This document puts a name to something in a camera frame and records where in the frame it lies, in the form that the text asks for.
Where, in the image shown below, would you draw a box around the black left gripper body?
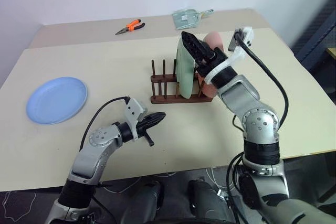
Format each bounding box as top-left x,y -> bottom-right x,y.
135,115 -> 155,148

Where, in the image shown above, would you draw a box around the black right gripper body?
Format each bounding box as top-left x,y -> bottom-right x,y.
195,47 -> 229,78

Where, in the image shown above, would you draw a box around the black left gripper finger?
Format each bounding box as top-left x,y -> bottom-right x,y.
146,112 -> 167,123
148,116 -> 167,130

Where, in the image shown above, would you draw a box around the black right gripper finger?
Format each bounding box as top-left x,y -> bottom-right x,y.
181,32 -> 210,65
183,31 -> 215,59

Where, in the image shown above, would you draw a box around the green plate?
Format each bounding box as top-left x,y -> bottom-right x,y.
175,37 -> 196,100

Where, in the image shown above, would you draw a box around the wooden dish rack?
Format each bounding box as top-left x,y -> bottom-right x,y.
150,58 -> 215,105

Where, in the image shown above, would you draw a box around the pink plate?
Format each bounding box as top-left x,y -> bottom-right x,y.
196,31 -> 225,99

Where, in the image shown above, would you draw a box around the clear plastic wrapped package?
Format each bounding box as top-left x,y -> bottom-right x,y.
172,8 -> 215,30

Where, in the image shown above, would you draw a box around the orange black pliers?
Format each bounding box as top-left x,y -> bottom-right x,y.
114,19 -> 146,36

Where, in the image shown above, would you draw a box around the dark rounded robot leg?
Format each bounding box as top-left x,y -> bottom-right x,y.
187,178 -> 236,224
121,180 -> 162,224

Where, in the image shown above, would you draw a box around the blue plate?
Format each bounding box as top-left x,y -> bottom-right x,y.
25,76 -> 89,126

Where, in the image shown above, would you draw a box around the dark slatted panel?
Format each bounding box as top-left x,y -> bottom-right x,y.
290,0 -> 336,97

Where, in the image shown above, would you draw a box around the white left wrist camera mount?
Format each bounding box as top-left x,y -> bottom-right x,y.
123,98 -> 147,141

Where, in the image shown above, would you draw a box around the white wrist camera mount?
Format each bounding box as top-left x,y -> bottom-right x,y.
123,98 -> 147,141
204,26 -> 255,83

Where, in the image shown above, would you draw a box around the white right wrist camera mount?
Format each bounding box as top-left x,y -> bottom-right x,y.
204,26 -> 255,83

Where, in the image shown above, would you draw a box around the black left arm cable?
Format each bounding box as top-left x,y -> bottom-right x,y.
79,95 -> 131,154

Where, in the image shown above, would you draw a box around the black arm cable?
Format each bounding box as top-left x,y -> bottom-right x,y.
232,29 -> 290,133
79,95 -> 131,154

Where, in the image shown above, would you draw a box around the white floor cable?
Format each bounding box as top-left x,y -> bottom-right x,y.
99,170 -> 177,194
204,166 -> 238,199

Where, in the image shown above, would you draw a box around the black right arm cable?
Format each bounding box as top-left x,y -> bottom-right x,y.
232,29 -> 290,133

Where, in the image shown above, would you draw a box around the black torso cable bundle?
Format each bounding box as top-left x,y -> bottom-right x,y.
226,152 -> 249,224

